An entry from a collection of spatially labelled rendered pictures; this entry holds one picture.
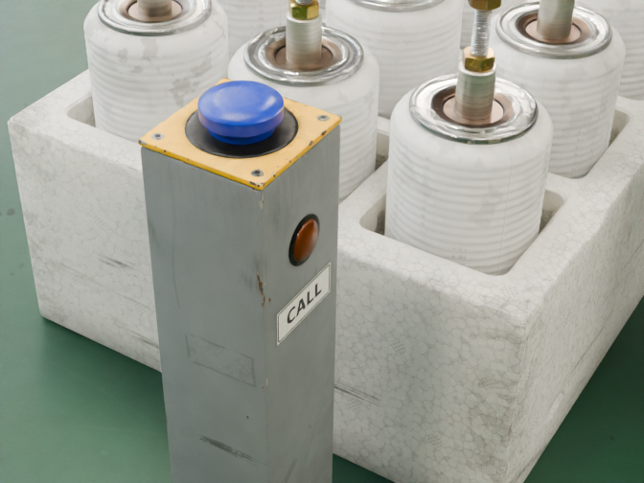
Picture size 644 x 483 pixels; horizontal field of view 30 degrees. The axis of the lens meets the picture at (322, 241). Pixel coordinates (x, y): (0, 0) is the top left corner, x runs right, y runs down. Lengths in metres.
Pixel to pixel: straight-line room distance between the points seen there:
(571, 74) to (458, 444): 0.24
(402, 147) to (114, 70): 0.21
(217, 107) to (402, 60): 0.29
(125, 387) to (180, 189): 0.35
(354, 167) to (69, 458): 0.28
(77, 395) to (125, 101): 0.22
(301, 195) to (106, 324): 0.37
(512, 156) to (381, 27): 0.17
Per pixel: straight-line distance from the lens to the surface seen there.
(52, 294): 0.93
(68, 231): 0.87
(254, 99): 0.56
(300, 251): 0.58
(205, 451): 0.68
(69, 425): 0.87
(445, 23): 0.83
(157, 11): 0.81
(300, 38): 0.74
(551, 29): 0.80
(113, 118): 0.83
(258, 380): 0.61
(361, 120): 0.75
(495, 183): 0.69
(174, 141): 0.56
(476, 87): 0.69
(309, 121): 0.58
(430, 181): 0.69
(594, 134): 0.81
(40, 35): 1.36
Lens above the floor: 0.62
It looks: 37 degrees down
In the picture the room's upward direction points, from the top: 1 degrees clockwise
